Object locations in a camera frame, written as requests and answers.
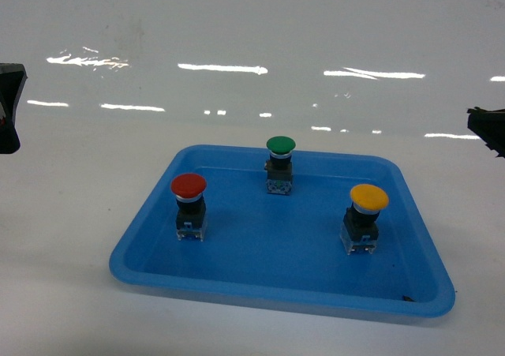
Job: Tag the blue plastic tray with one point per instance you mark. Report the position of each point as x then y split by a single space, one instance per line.
284 252

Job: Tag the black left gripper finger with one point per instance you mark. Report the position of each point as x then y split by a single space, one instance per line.
13 77

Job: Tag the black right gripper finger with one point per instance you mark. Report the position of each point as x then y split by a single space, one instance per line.
489 126

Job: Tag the green mushroom push button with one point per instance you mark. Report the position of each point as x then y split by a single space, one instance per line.
279 165

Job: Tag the yellow mushroom push button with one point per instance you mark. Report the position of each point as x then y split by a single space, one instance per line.
359 232

